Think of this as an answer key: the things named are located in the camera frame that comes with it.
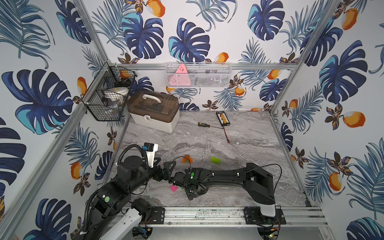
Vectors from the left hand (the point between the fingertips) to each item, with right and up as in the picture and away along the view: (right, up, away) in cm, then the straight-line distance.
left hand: (168, 159), depth 63 cm
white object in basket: (-30, +31, +16) cm, 47 cm away
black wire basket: (-40, +23, +18) cm, 50 cm away
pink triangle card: (+3, +43, +27) cm, 51 cm away
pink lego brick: (0, -20, +18) cm, 27 cm away
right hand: (+11, -22, +17) cm, 30 cm away
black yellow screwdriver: (+21, +15, +47) cm, 53 cm away
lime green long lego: (+24, -7, +31) cm, 40 cm away
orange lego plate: (+7, -6, +30) cm, 31 cm away
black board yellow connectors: (+33, +20, +51) cm, 64 cm away
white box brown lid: (-14, +25, +34) cm, 45 cm away
